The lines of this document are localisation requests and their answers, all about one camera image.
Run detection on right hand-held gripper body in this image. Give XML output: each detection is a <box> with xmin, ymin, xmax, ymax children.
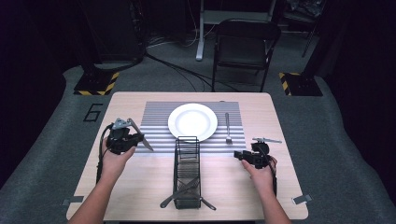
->
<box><xmin>245</xmin><ymin>136</ymin><xmax>283</xmax><ymax>170</ymax></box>

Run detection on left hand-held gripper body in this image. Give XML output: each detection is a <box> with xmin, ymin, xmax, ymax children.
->
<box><xmin>106</xmin><ymin>118</ymin><xmax>140</xmax><ymax>156</ymax></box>

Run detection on metal fork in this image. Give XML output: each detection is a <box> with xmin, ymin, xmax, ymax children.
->
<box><xmin>224</xmin><ymin>112</ymin><xmax>233</xmax><ymax>146</ymax></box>
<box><xmin>178</xmin><ymin>181</ymin><xmax>217</xmax><ymax>211</ymax></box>

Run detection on black wire cutlery rack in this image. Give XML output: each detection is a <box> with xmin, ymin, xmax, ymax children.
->
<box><xmin>172</xmin><ymin>135</ymin><xmax>203</xmax><ymax>210</ymax></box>

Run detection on person's right hand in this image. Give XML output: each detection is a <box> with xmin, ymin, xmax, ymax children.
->
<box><xmin>241</xmin><ymin>156</ymin><xmax>278</xmax><ymax>194</ymax></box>

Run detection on person's left hand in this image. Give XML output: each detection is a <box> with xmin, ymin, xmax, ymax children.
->
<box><xmin>101</xmin><ymin>136</ymin><xmax>137</xmax><ymax>185</ymax></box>

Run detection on grey striped placemat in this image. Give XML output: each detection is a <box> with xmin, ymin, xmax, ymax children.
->
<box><xmin>134</xmin><ymin>101</ymin><xmax>248</xmax><ymax>155</ymax></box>

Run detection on white round plate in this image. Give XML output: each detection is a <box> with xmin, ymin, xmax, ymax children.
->
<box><xmin>167</xmin><ymin>103</ymin><xmax>219</xmax><ymax>143</ymax></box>

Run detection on black stand base striped tape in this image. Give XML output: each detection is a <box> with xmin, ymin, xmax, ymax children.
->
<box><xmin>277</xmin><ymin>71</ymin><xmax>324</xmax><ymax>97</ymax></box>
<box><xmin>73</xmin><ymin>69</ymin><xmax>120</xmax><ymax>97</ymax></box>

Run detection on black folding chair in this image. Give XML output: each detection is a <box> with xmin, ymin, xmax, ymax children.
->
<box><xmin>211</xmin><ymin>18</ymin><xmax>282</xmax><ymax>93</ymax></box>

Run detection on black cabinet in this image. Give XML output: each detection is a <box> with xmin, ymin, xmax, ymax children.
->
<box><xmin>78</xmin><ymin>0</ymin><xmax>147</xmax><ymax>63</ymax></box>

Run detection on right hand-held gripper cable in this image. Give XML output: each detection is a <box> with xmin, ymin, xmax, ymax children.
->
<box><xmin>261</xmin><ymin>146</ymin><xmax>279</xmax><ymax>198</ymax></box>

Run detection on hand-held gripper cable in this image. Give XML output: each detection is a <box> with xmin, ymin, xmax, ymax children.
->
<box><xmin>95</xmin><ymin>122</ymin><xmax>116</xmax><ymax>185</ymax></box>
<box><xmin>261</xmin><ymin>146</ymin><xmax>279</xmax><ymax>198</ymax></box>

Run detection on left hand-held gripper cable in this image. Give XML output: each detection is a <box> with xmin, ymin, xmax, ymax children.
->
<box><xmin>95</xmin><ymin>122</ymin><xmax>116</xmax><ymax>185</ymax></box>

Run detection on grey table edge bracket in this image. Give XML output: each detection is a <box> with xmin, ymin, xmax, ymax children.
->
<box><xmin>60</xmin><ymin>195</ymin><xmax>85</xmax><ymax>207</ymax></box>
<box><xmin>292</xmin><ymin>193</ymin><xmax>313</xmax><ymax>205</ymax></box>

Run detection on black floor cables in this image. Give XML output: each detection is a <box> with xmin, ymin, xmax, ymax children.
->
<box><xmin>92</xmin><ymin>31</ymin><xmax>241</xmax><ymax>93</ymax></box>

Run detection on white desk frame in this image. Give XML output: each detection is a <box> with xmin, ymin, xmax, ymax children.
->
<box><xmin>194</xmin><ymin>0</ymin><xmax>278</xmax><ymax>62</ymax></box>

